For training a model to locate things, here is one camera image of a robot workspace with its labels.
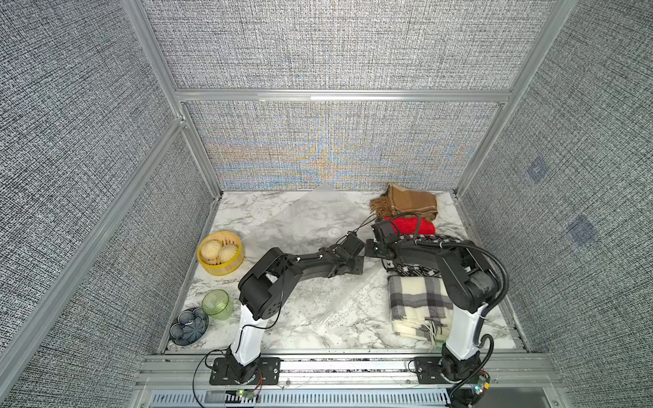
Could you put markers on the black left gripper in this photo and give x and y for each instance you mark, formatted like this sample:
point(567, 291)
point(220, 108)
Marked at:
point(359, 265)

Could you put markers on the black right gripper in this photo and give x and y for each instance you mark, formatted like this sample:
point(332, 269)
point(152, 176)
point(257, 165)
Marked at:
point(368, 243)

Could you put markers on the black white knitted scarf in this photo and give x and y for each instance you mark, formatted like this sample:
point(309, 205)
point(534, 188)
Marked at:
point(420, 263)

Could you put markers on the red knitted scarf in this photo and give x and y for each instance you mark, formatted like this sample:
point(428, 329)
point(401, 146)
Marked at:
point(409, 226)

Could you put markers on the brown fringed scarf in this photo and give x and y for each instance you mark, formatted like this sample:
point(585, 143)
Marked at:
point(399, 200)

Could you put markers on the clear plastic vacuum bag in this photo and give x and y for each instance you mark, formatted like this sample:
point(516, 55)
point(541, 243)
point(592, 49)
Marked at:
point(303, 228)

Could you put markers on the cream grey plaid scarf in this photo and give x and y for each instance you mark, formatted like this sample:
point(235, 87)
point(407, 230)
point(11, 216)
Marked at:
point(420, 308)

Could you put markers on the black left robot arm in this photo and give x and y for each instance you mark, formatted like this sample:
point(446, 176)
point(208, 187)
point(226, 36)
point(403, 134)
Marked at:
point(269, 284)

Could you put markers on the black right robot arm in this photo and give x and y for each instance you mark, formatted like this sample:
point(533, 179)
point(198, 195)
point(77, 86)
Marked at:
point(475, 281)

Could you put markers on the white vacuum bag valve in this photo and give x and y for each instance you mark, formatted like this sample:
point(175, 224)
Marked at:
point(334, 232)

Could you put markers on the right white steamed bun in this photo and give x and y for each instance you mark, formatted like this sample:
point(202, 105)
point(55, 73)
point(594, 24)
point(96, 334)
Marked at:
point(228, 252)

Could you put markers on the white steamed bun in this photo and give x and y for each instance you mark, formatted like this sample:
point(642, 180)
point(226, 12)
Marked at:
point(210, 251)
point(228, 252)

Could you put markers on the yellow-rimmed bamboo steamer basket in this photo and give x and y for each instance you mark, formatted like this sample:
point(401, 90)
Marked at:
point(225, 237)

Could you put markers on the left white steamed bun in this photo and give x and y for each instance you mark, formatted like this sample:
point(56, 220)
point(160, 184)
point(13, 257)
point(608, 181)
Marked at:
point(210, 251)

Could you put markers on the green glass bowl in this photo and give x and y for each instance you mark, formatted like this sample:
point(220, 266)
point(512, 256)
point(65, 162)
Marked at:
point(218, 305)

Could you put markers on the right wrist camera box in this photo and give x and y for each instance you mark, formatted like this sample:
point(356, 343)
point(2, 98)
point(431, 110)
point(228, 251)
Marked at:
point(385, 232)

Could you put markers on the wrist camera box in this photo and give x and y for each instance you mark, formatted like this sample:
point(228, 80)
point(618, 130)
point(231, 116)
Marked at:
point(352, 240)
point(385, 232)

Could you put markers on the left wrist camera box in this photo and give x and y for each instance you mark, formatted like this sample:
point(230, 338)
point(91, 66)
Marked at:
point(352, 240)

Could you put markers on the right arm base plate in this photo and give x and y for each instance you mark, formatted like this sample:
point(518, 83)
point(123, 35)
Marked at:
point(433, 370)

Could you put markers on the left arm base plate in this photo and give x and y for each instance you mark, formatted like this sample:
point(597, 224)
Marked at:
point(228, 372)

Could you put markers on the aluminium front rail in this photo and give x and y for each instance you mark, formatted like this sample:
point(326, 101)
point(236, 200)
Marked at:
point(344, 369)

